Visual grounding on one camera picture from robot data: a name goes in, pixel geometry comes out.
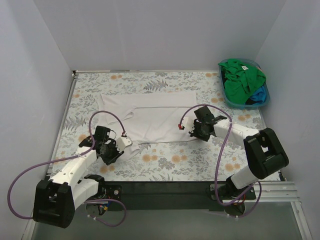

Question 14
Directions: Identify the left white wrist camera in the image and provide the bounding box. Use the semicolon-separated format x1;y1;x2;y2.
116;136;133;153

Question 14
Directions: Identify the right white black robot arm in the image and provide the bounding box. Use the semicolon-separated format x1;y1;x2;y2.
179;104;289;203

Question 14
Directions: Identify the aluminium frame rail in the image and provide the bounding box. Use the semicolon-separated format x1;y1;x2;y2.
32;179;301;205

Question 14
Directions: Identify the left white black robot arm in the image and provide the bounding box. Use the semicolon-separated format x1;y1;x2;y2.
32;126;132;228

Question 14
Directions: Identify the blue t-shirt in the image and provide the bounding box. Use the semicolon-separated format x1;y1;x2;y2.
245;86;267;105

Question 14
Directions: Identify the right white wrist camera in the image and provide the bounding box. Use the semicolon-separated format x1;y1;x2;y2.
178;116;195;132

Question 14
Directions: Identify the blue plastic laundry basket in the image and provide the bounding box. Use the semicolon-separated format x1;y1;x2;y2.
218;58;270;110

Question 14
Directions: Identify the white t-shirt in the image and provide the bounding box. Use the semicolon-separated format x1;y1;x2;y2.
97;91;197;162

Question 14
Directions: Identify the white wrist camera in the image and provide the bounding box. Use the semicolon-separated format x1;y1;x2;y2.
178;116;195;132
116;136;133;153

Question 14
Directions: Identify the green t-shirt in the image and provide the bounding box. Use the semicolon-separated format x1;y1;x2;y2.
218;58;267;105

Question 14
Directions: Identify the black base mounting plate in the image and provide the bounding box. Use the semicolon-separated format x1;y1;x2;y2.
104;181;257;215

